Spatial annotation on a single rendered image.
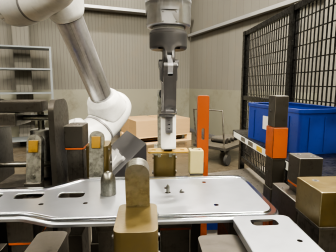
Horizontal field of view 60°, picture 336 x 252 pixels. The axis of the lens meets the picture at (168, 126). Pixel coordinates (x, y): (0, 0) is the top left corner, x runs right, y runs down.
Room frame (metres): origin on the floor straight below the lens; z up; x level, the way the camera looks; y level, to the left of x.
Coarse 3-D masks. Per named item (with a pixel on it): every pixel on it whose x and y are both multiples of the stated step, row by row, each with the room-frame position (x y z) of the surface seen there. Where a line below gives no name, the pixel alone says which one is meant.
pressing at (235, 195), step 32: (0, 192) 0.59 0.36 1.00; (32, 192) 0.60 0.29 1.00; (64, 192) 0.60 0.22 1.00; (96, 192) 0.59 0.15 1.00; (160, 192) 0.59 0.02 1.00; (192, 192) 0.59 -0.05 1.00; (224, 192) 0.59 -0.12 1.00; (256, 192) 0.60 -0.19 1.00; (64, 224) 0.47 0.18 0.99; (96, 224) 0.47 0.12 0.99
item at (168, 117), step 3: (168, 108) 0.55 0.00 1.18; (171, 108) 0.55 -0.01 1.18; (168, 111) 0.55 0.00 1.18; (171, 111) 0.55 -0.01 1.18; (165, 114) 0.56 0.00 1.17; (168, 114) 0.56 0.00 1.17; (171, 114) 0.56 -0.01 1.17; (165, 117) 0.57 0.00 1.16; (168, 117) 0.57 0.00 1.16; (171, 117) 0.57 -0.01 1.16; (165, 120) 0.57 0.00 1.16; (168, 120) 0.57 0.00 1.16; (171, 120) 0.57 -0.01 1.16; (165, 123) 0.57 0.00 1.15; (168, 123) 0.57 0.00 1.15; (171, 123) 0.57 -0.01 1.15; (165, 126) 0.57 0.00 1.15; (168, 126) 0.57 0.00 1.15; (171, 126) 0.57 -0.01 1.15; (165, 129) 0.57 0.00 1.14; (168, 129) 0.57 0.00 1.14; (171, 129) 0.57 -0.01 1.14; (165, 132) 0.57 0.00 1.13; (168, 132) 0.57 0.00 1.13; (171, 132) 0.57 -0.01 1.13
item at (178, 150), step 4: (148, 148) 0.61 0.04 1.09; (152, 148) 0.61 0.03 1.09; (156, 148) 0.61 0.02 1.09; (160, 148) 0.61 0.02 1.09; (176, 148) 0.61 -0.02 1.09; (180, 148) 0.61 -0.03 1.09; (184, 148) 0.61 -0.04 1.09; (148, 152) 0.58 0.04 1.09; (152, 152) 0.58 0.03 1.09; (156, 152) 0.58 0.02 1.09; (160, 152) 0.58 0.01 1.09; (164, 152) 0.58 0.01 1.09; (168, 152) 0.58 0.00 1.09; (172, 152) 0.58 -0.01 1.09; (176, 152) 0.58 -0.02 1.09; (180, 152) 0.58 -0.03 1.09; (184, 152) 0.58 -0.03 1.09
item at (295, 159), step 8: (288, 160) 0.62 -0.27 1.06; (296, 160) 0.59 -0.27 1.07; (304, 160) 0.58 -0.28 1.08; (312, 160) 0.58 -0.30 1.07; (320, 160) 0.58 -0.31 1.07; (288, 168) 0.62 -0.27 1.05; (296, 168) 0.59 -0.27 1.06; (304, 168) 0.58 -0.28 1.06; (312, 168) 0.58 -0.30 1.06; (320, 168) 0.58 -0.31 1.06; (288, 176) 0.62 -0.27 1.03; (296, 176) 0.58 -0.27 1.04; (304, 176) 0.58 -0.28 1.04
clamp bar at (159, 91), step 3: (159, 90) 0.75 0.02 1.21; (159, 93) 0.72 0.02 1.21; (159, 96) 0.72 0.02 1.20; (159, 99) 0.74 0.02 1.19; (159, 102) 0.74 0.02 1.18; (159, 105) 0.74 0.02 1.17; (159, 108) 0.74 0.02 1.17; (159, 111) 0.74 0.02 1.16; (159, 117) 0.74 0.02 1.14; (159, 120) 0.74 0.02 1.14; (159, 123) 0.73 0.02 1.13; (159, 126) 0.73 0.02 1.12; (159, 129) 0.73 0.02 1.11; (159, 132) 0.73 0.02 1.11; (159, 135) 0.73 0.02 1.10; (159, 138) 0.73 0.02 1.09; (159, 141) 0.73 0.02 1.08; (159, 144) 0.73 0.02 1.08; (159, 147) 0.73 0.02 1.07; (159, 153) 0.72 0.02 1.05; (168, 153) 0.73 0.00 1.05; (171, 153) 0.73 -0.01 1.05; (159, 156) 0.72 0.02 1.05; (171, 156) 0.72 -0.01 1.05
